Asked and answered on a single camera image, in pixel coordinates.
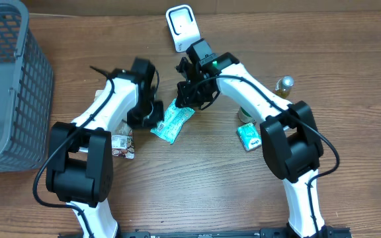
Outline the brown Pantree snack pouch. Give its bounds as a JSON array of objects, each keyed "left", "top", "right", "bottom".
[{"left": 96, "top": 94, "right": 135, "bottom": 159}]

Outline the green lidded jar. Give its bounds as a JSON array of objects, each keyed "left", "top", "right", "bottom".
[{"left": 237, "top": 107, "right": 255, "bottom": 124}]

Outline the small teal white packet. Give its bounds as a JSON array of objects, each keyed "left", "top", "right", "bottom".
[{"left": 237, "top": 123, "right": 262, "bottom": 151}]

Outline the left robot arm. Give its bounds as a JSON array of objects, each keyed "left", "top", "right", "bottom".
[{"left": 40, "top": 64, "right": 163, "bottom": 237}]

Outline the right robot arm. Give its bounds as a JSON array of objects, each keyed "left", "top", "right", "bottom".
[{"left": 175, "top": 53, "right": 327, "bottom": 237}]

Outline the white barcode scanner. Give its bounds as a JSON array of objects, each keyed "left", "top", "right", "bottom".
[{"left": 165, "top": 5, "right": 201, "bottom": 53}]

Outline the grey plastic mesh basket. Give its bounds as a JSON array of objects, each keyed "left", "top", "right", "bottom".
[{"left": 0, "top": 0, "right": 54, "bottom": 173}]

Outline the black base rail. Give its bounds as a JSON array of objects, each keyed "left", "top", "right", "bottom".
[{"left": 58, "top": 226, "right": 353, "bottom": 238}]

